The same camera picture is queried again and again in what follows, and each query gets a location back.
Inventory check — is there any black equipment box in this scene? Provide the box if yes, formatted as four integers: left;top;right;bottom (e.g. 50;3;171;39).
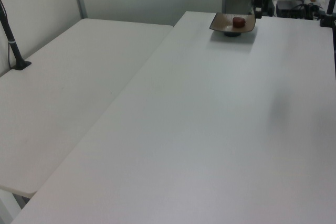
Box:
276;0;307;18

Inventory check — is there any small red-brown round food item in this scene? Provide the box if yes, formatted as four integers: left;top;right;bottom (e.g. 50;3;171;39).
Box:
232;16;247;29

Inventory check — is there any brown square ceramic plate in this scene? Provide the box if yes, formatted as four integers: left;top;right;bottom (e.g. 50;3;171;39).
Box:
209;13;256;38

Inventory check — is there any black camera stand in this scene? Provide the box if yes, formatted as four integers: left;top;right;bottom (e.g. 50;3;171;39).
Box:
0;0;32;71
312;0;336;28

